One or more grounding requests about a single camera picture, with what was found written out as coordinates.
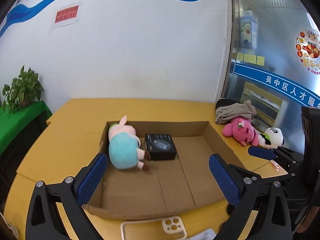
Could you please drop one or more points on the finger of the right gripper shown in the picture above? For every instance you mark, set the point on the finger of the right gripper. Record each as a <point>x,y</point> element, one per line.
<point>262,153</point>

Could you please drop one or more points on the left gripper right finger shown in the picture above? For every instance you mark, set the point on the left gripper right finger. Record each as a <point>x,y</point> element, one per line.
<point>247,191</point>

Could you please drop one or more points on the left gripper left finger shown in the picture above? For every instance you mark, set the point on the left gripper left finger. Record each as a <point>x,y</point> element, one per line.
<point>44,220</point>

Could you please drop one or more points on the white folding phone stand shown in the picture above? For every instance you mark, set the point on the white folding phone stand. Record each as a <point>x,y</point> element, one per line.
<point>208,234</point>

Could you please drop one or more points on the person's right hand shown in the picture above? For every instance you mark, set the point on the person's right hand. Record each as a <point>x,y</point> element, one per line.
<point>304,225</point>

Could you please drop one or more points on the white panda plush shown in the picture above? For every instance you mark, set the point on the white panda plush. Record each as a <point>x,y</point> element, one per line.
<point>271,138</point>

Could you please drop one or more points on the pink pen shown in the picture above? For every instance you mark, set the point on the pink pen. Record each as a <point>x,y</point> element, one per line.
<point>276,166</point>

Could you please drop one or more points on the pink strawberry bear plush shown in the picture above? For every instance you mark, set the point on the pink strawberry bear plush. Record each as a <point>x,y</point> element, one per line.
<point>242,131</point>

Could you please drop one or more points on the open cardboard box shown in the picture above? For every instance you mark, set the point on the open cardboard box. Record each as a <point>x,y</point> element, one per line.
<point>171,187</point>

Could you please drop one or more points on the clear cream phone case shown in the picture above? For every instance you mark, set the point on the clear cream phone case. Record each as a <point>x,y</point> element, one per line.
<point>160,228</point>

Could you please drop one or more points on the yellow sticky notes row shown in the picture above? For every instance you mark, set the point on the yellow sticky notes row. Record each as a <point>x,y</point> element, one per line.
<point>249,58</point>

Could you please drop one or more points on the small black product box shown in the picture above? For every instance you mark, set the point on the small black product box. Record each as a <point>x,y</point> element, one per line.
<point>160,147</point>

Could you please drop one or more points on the green table cloth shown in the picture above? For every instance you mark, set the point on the green table cloth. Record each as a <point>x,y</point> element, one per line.
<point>13,123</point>

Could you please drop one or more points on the pink pig plush teal dress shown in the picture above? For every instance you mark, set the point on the pink pig plush teal dress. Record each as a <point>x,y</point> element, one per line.
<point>124,147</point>

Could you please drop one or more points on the new year door sticker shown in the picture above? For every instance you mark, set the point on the new year door sticker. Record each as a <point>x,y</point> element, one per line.
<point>307,48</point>

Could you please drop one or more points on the cartoon sheep door poster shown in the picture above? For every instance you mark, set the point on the cartoon sheep door poster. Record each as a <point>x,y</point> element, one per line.
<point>248,30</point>

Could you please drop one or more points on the potted green plant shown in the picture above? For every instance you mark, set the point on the potted green plant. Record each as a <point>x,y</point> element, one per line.
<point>24,89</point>

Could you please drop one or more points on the red paper wall notice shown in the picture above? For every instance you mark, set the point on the red paper wall notice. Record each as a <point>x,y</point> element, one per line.
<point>67,14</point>

